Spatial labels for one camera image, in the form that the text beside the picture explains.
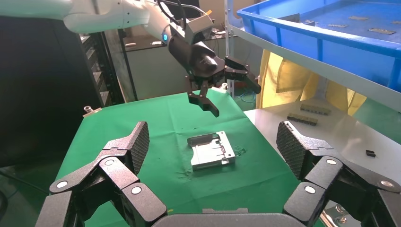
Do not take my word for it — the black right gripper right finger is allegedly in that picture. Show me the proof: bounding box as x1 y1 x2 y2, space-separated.
275 120 401 227

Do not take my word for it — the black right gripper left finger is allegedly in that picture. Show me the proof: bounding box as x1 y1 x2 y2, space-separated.
35 121 168 227

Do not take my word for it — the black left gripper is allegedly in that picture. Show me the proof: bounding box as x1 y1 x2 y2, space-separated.
167 34 262 118

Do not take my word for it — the stamped sheet metal bracket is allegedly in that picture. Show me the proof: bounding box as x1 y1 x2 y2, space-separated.
187 131 236 172

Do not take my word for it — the white metal shelf rack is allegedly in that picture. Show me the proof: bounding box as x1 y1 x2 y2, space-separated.
224 0 401 227

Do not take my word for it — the dark toothed metal strip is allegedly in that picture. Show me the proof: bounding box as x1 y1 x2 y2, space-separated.
287 113 319 127

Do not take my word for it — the scuffed green table cloth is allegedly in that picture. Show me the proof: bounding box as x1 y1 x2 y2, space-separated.
54 87 326 227

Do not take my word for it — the yellow fabric cover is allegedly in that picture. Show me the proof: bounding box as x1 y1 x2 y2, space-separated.
255 48 368 117

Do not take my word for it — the blue plastic bin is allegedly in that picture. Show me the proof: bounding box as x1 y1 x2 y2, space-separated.
236 0 401 94

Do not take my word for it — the blue cable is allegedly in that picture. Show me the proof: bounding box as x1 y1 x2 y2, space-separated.
234 91 258 105

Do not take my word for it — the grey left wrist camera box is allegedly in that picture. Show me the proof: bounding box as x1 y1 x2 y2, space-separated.
184 14 216 45

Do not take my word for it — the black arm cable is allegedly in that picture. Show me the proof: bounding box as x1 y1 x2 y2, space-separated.
156 0 201 32

